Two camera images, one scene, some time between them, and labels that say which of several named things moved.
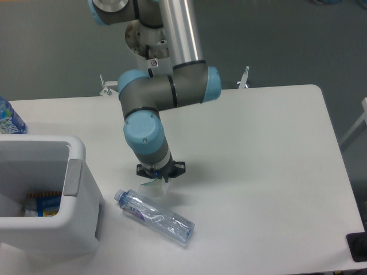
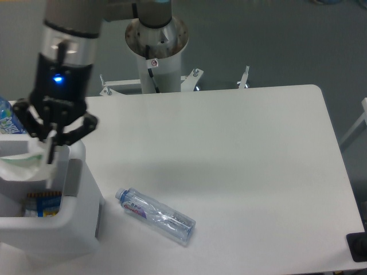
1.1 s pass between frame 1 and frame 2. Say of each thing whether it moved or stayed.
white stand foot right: stayed
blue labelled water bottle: stayed
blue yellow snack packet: stayed
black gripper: moved
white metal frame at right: stayed
